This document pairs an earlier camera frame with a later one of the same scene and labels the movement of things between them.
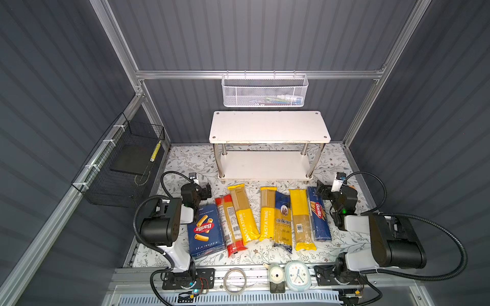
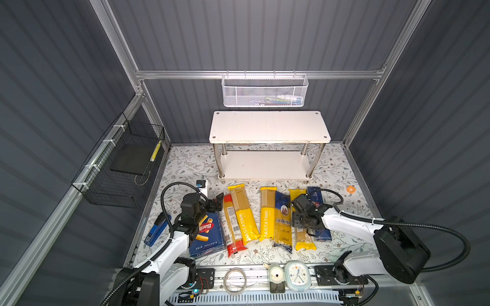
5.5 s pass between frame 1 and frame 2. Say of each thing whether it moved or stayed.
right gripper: moved
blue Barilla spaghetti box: stayed
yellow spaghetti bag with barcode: stayed
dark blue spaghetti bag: stayed
